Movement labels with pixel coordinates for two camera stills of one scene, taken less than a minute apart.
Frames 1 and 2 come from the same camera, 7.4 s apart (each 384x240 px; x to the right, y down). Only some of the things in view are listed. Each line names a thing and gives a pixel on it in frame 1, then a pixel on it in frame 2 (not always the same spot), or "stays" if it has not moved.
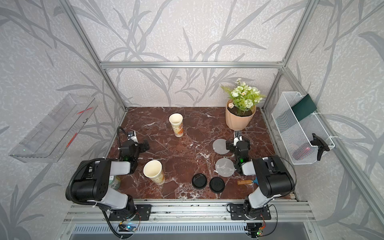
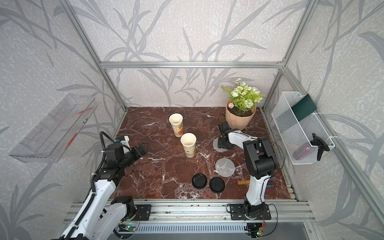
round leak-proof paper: [225, 167] stays
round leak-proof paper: [219, 146] stays
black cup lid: [199, 181] stays
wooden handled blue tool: [248, 181] stays
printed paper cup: [153, 169] → [188, 140]
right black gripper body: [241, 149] → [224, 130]
